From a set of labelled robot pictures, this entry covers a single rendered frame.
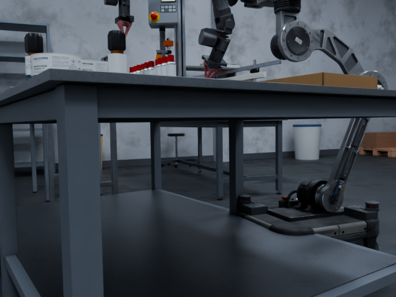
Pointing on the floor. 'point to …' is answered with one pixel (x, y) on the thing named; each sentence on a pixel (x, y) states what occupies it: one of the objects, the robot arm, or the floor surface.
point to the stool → (175, 144)
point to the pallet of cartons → (379, 144)
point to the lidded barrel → (307, 141)
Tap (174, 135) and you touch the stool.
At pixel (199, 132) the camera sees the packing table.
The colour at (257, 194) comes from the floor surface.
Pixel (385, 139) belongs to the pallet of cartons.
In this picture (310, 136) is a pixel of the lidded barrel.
